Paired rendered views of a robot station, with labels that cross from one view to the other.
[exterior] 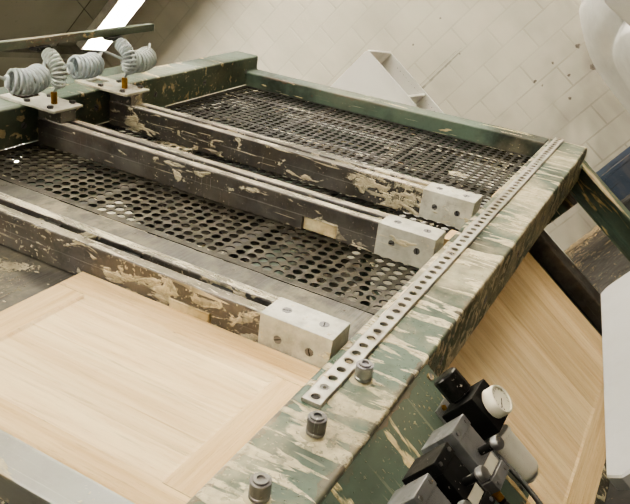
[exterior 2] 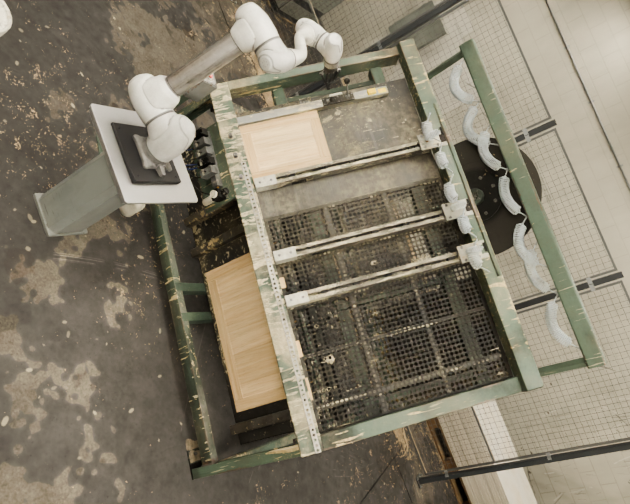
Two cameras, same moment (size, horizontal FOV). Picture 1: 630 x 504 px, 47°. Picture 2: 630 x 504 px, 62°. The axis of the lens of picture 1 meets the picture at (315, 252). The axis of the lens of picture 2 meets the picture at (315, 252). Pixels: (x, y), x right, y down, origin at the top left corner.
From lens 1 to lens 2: 3.04 m
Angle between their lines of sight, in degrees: 75
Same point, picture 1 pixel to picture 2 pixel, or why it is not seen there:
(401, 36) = not seen: outside the picture
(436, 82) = not seen: outside the picture
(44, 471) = (263, 116)
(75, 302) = (319, 154)
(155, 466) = (255, 134)
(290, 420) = (242, 155)
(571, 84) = not seen: outside the picture
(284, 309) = (271, 179)
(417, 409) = (228, 185)
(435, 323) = (244, 213)
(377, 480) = (221, 162)
